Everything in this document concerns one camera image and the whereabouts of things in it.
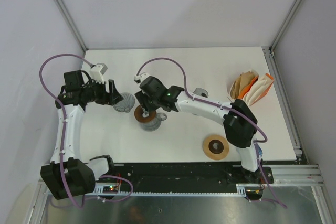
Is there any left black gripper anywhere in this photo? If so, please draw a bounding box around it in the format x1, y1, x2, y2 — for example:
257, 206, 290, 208
81, 77, 123, 106

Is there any clear grey glass dripper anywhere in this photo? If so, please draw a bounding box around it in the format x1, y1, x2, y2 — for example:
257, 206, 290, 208
113, 92, 135, 113

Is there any dark wooden dripper ring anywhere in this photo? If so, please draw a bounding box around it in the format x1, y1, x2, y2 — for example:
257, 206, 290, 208
133, 104, 156, 124

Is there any glass server with handle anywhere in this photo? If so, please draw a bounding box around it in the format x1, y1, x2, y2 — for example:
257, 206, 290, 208
140, 112, 167, 132

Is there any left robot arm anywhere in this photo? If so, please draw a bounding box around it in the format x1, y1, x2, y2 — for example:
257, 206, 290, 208
40, 65, 123, 200

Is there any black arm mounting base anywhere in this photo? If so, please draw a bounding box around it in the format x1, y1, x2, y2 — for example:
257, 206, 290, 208
110, 162, 274, 188

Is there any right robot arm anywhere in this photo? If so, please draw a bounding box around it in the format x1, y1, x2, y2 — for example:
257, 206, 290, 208
134, 73, 261, 183

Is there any brown paper filter stack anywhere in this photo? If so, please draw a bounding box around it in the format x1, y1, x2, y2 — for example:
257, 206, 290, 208
230, 71, 257, 99

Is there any orange white filter holder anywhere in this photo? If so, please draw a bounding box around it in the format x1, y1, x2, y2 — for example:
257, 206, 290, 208
228, 69, 274, 106

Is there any white paper filter stack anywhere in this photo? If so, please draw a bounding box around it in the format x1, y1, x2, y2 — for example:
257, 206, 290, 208
243, 73, 274, 106

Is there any blue ribbed dripper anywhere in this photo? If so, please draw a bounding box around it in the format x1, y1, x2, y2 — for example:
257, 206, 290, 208
256, 144, 263, 158

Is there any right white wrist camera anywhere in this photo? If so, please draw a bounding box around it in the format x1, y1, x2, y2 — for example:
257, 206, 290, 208
134, 72, 150, 84

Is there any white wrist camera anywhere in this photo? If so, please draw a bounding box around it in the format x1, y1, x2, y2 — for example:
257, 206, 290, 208
134, 72, 150, 84
89, 63, 108, 83

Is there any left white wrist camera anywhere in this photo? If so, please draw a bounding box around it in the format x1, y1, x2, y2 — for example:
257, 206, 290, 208
89, 63, 108, 83

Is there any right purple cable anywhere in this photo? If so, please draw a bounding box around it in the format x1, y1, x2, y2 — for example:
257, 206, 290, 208
135, 57, 288, 209

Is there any purple cable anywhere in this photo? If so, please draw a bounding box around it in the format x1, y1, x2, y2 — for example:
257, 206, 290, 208
39, 53, 134, 209
135, 57, 288, 209

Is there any light wooden dripper ring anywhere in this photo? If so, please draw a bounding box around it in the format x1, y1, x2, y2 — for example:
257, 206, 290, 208
202, 134, 230, 161

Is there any white slotted cable duct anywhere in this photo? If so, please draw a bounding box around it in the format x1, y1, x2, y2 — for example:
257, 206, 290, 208
91, 182, 246, 197

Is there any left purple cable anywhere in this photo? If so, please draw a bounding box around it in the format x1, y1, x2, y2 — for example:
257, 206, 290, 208
39, 53, 134, 209

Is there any aluminium frame rail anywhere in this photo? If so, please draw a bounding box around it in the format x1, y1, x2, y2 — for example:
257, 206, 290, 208
38, 164, 326, 186

